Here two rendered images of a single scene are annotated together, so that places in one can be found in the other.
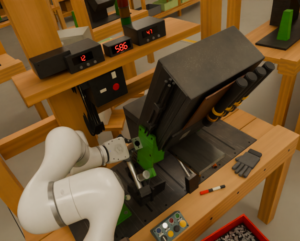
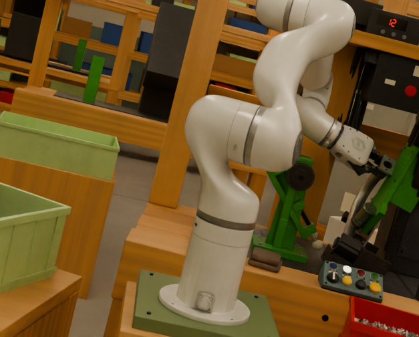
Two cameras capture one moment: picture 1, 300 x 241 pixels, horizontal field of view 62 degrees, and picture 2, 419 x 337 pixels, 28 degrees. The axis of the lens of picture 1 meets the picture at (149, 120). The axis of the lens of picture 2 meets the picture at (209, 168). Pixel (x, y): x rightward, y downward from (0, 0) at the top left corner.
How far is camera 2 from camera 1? 1.61 m
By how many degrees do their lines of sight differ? 39
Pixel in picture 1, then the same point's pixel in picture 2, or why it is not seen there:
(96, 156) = (325, 119)
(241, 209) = not seen: outside the picture
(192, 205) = (408, 303)
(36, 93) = not seen: hidden behind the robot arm
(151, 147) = (405, 164)
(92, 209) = (319, 11)
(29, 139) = not seen: hidden behind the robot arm
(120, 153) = (356, 150)
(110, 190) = (343, 9)
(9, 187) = (182, 138)
